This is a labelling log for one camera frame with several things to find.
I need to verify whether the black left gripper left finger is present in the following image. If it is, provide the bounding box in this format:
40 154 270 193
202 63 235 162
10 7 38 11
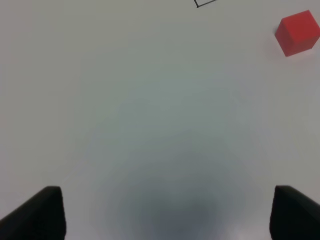
0 186 67 240

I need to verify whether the red block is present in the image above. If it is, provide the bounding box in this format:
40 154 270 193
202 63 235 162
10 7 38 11
274 10 320 57

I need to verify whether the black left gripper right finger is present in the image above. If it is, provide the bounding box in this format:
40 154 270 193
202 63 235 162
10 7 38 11
269 185 320 240

